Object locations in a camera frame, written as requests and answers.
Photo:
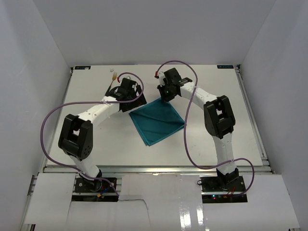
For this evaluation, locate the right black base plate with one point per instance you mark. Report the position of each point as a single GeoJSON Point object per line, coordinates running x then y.
{"type": "Point", "coordinates": [214, 184]}

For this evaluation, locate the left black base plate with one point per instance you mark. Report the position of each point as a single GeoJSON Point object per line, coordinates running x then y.
{"type": "Point", "coordinates": [88, 186]}

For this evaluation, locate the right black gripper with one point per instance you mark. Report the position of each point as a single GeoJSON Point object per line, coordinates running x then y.
{"type": "Point", "coordinates": [166, 95]}

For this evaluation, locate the blue table label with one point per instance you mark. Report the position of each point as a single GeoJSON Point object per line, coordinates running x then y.
{"type": "Point", "coordinates": [88, 67]}
{"type": "Point", "coordinates": [222, 66]}

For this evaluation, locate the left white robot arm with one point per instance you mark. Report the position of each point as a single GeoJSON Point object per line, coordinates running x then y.
{"type": "Point", "coordinates": [76, 137]}

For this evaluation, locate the white cardboard front cover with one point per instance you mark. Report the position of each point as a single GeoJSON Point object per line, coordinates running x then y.
{"type": "Point", "coordinates": [160, 203]}

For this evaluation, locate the left blue table label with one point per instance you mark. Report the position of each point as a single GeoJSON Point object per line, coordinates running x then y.
{"type": "Point", "coordinates": [88, 67]}

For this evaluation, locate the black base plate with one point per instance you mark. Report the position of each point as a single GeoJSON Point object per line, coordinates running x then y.
{"type": "Point", "coordinates": [214, 184]}
{"type": "Point", "coordinates": [88, 186]}

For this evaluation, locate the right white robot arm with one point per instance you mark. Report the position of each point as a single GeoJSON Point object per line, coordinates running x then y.
{"type": "Point", "coordinates": [218, 116]}

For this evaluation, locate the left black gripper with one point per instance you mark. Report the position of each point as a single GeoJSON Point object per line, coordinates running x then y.
{"type": "Point", "coordinates": [134, 102]}

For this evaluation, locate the teal cloth napkin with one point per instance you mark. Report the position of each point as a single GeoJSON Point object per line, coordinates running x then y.
{"type": "Point", "coordinates": [156, 121]}

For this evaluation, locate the right blue table label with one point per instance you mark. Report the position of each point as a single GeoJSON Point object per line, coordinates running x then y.
{"type": "Point", "coordinates": [222, 66]}

